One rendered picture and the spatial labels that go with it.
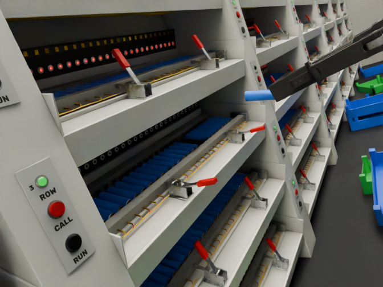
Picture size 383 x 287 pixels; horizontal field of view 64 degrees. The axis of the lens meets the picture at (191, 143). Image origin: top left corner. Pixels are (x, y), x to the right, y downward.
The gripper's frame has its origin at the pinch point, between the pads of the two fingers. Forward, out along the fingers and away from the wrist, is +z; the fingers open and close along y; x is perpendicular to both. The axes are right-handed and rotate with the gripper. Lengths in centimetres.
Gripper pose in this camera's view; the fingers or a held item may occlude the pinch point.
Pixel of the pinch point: (293, 82)
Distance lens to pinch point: 53.8
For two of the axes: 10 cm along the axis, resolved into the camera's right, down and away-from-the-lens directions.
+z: -7.1, 3.7, 6.0
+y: 4.8, -3.7, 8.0
